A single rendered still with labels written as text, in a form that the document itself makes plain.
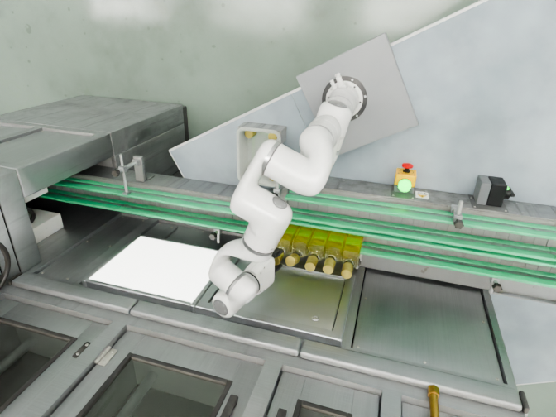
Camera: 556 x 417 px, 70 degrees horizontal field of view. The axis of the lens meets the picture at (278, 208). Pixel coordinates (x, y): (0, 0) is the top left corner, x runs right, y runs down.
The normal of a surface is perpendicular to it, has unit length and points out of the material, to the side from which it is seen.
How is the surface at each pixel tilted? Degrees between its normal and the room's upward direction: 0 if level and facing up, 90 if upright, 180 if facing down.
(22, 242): 90
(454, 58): 0
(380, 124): 3
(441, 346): 90
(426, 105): 0
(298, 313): 90
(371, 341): 90
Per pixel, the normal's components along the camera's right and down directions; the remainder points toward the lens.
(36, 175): 0.96, 0.15
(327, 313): 0.03, -0.90
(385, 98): -0.27, 0.47
